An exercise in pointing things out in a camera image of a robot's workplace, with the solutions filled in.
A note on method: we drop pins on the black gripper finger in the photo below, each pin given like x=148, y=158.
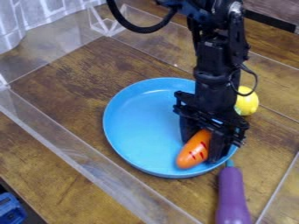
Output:
x=189, y=127
x=220, y=144

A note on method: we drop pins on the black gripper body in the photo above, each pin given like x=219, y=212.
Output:
x=209, y=104

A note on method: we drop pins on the orange toy carrot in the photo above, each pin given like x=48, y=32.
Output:
x=195, y=150

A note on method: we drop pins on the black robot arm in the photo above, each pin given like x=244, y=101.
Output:
x=216, y=26

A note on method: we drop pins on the yellow toy lemon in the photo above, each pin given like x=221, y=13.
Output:
x=247, y=101

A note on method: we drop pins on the blue round plate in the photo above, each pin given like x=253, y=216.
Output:
x=141, y=127

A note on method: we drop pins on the purple toy eggplant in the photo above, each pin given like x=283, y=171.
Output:
x=232, y=209

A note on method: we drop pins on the dark baseboard strip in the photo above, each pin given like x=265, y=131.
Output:
x=269, y=21

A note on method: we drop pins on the blue object at corner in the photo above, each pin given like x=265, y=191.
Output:
x=12, y=213

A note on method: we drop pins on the white gridded curtain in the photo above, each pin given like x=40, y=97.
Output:
x=21, y=15

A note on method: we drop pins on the clear acrylic enclosure wall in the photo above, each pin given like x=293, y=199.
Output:
x=57, y=79

